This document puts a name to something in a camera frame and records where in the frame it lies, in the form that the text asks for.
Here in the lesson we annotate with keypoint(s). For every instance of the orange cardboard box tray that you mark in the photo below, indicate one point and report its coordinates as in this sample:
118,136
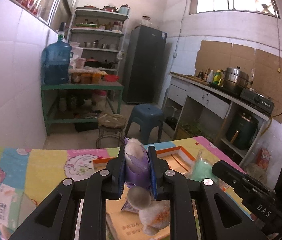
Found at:
127,225

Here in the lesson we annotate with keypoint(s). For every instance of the yellow green bottle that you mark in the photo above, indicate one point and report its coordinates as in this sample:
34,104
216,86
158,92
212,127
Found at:
217,77

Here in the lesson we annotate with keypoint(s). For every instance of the blue plastic stool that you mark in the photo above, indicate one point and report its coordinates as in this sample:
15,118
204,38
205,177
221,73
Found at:
147,117

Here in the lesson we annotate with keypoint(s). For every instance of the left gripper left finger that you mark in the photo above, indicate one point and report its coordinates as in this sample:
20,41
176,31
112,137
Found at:
57,215

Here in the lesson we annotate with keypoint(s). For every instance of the green item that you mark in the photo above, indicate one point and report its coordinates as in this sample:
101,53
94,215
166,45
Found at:
201,169

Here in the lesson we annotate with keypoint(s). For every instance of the white green bandage box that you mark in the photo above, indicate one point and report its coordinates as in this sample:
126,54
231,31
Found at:
10,204

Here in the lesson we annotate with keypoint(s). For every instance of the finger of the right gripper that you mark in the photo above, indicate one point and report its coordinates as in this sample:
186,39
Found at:
244,185

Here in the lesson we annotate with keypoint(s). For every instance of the white kitchen counter cabinet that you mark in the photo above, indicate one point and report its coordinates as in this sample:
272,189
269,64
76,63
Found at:
192,102

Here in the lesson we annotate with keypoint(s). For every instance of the black refrigerator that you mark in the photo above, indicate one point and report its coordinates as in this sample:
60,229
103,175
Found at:
143,65

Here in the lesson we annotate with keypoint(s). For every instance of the black gas stove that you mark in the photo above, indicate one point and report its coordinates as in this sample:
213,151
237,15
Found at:
257,101

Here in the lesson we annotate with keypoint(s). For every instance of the dark green air fryer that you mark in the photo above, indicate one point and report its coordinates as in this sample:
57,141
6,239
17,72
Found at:
242,130

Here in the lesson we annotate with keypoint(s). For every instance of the white purple printed packet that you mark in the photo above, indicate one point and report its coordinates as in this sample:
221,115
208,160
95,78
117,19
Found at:
129,208

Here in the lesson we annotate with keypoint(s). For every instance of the green metal table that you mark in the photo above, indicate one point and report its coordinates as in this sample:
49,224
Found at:
71,103

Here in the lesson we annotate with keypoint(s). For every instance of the red plastic basin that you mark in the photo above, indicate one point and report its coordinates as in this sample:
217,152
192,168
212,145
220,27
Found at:
111,78

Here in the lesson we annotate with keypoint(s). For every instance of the steel stock pot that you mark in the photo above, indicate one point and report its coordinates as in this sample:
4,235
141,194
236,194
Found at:
235,80

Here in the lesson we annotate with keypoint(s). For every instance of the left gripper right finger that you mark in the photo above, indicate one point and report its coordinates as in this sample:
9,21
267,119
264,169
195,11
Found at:
198,210

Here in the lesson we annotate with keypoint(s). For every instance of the white shelving rack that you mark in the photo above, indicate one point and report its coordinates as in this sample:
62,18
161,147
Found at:
100,34

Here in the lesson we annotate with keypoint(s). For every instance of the round cushioned stool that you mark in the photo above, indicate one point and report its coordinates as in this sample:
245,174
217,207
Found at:
111,126

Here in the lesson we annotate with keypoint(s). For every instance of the plush toy purple dress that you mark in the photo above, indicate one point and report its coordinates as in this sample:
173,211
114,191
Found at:
143,182

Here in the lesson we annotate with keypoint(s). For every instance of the blue water jug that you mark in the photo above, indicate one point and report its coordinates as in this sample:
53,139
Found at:
55,60

